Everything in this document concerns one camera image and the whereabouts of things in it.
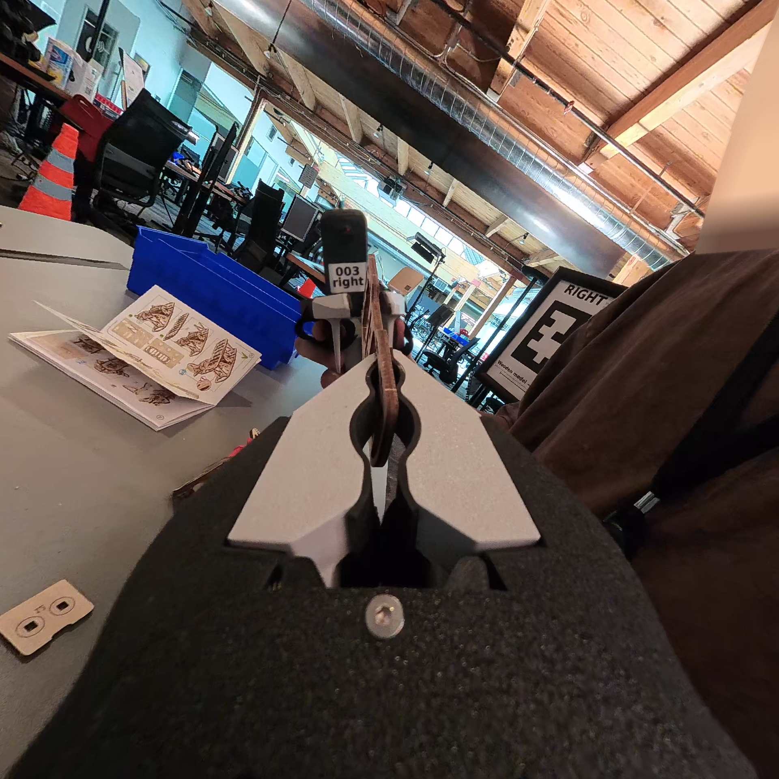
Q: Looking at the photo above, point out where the person's right hand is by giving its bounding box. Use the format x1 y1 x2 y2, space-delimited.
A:
295 336 361 392

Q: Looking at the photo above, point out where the computer monitor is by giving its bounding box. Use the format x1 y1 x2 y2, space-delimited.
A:
281 195 321 243

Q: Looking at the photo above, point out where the black office chair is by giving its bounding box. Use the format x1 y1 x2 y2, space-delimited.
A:
73 90 192 227

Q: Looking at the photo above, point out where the wooden biplane model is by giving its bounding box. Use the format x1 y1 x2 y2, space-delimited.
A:
172 426 264 497

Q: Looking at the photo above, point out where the orange traffic cone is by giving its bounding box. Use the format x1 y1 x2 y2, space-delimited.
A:
18 123 80 221

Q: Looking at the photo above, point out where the black strap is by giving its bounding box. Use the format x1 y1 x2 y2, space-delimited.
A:
609 341 779 542

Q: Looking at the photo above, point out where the instruction booklet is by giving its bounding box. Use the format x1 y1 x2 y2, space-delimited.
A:
9 285 263 432

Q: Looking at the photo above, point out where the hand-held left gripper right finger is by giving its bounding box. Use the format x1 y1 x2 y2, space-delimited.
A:
396 353 542 577

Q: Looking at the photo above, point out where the wooden parts sheet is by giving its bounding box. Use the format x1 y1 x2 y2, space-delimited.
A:
362 256 400 468

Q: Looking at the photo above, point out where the small wooden parts piece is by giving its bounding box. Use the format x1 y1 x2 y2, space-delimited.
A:
0 579 95 657

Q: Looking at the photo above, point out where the blue plastic bin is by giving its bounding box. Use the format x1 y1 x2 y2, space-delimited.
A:
128 226 317 371

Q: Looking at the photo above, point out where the framed marker sign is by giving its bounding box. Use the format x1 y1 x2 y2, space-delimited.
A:
475 267 628 404

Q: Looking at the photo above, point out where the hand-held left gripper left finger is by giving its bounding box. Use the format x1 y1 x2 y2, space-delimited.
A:
227 356 382 589

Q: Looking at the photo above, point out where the silver ventilation duct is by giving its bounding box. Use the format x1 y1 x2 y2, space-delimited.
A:
298 0 676 269

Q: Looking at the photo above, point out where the person's brown clothing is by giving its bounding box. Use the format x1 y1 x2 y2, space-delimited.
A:
496 250 779 779

